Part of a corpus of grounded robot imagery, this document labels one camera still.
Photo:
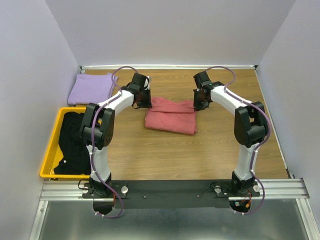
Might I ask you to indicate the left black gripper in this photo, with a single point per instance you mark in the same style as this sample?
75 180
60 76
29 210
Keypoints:
147 104

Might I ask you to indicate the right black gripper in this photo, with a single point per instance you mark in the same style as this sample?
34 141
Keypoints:
196 105

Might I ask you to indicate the red t shirt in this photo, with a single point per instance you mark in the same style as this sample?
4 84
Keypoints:
170 116

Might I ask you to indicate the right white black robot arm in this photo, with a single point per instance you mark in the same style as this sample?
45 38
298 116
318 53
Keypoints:
251 126

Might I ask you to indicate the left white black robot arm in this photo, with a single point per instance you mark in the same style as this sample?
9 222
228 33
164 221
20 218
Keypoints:
97 130

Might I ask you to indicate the folded purple t shirt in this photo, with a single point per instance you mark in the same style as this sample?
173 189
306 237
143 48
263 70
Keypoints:
90 88

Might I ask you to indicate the black t shirt in bin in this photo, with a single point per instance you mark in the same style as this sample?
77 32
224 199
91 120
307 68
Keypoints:
76 159

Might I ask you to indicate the yellow plastic bin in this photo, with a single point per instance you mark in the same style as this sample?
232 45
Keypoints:
53 152

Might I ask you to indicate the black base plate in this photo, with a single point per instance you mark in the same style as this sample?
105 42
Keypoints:
168 194

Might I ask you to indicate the aluminium front rail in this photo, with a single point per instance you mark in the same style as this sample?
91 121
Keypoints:
68 190

